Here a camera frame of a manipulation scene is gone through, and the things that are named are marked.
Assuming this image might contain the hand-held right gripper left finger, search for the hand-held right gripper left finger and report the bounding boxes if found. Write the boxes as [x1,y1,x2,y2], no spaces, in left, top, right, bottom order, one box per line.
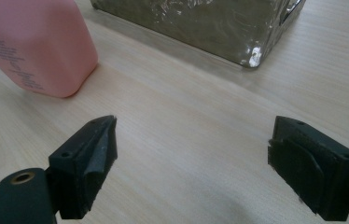
[48,115,119,220]

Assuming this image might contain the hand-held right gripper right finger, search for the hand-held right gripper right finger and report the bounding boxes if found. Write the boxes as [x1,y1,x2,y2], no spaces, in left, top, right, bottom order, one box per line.
[267,115,349,222]

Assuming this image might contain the pink bottle with blue cap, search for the pink bottle with blue cap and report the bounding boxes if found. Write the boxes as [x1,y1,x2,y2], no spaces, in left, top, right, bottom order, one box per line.
[0,0,100,99]

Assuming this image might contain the clear brown plastic bin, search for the clear brown plastic bin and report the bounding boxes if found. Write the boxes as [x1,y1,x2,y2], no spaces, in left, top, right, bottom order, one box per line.
[89,0,307,69]

